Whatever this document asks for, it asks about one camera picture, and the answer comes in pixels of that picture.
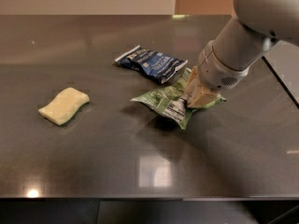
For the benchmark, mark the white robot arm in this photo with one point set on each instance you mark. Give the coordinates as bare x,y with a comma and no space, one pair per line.
256,27

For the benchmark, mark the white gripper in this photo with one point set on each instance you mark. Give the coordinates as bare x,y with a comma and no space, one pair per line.
215,69

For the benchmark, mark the blue chip bag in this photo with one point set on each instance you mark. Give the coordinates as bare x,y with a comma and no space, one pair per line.
156,65

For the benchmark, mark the yellow sponge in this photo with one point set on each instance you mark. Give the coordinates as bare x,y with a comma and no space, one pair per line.
64,106

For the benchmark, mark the green jalapeno chip bag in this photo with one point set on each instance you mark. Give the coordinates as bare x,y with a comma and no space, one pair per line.
171,103

